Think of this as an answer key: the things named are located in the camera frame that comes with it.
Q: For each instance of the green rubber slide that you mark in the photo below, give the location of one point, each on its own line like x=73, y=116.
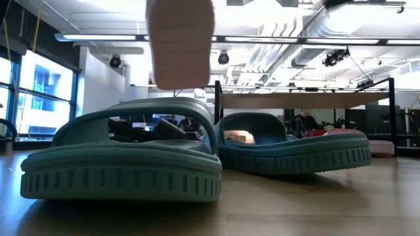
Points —
x=121, y=177
x=295, y=157

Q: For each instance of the wooden shelf with black frame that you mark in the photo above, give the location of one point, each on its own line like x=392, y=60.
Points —
x=295, y=100

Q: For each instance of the large window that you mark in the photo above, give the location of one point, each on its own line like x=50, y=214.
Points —
x=46, y=85

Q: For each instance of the silver ventilation duct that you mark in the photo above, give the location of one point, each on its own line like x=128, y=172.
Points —
x=328, y=23

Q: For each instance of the black ceiling spotlight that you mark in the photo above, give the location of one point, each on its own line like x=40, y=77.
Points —
x=115, y=61
x=223, y=58
x=334, y=57

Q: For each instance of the person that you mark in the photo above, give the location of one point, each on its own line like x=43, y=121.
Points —
x=306, y=123

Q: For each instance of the black rubber slide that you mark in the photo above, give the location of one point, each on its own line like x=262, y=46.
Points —
x=128, y=131
x=169, y=131

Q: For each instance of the long ceiling light bar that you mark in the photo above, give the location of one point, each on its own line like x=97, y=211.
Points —
x=98, y=37

